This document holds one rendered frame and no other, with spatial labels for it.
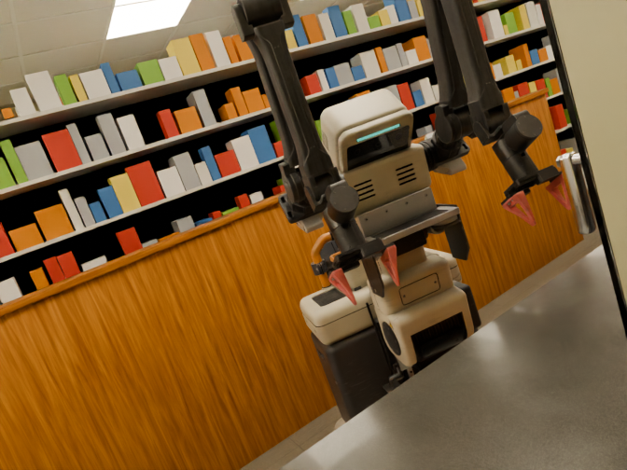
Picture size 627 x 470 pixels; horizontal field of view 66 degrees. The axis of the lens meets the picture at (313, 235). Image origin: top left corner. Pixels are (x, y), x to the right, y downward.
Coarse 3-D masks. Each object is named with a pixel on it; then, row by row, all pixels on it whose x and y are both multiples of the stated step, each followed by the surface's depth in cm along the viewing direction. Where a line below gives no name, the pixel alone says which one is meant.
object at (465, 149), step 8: (432, 136) 133; (440, 144) 131; (448, 144) 130; (456, 144) 130; (464, 144) 136; (440, 152) 132; (448, 152) 131; (456, 152) 133; (464, 152) 134; (440, 160) 133; (448, 160) 134
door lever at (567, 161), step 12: (564, 156) 51; (576, 156) 50; (564, 168) 51; (576, 168) 50; (564, 180) 52; (576, 180) 51; (576, 192) 51; (576, 204) 51; (588, 204) 51; (576, 216) 52; (588, 216) 51; (588, 228) 52
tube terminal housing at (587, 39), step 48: (576, 0) 40; (624, 0) 37; (576, 48) 41; (624, 48) 38; (576, 96) 43; (624, 96) 39; (624, 144) 41; (624, 192) 42; (624, 240) 44; (624, 288) 46
